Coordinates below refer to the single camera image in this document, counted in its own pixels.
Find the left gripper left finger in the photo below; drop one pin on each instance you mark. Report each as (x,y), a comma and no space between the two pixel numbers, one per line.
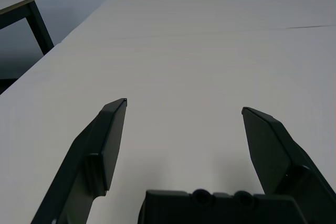
(86,142)

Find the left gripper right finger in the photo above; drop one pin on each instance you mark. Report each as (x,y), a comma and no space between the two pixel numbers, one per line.
(275,150)

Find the dark-framed side table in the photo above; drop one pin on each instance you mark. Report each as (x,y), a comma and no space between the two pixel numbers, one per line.
(39,24)

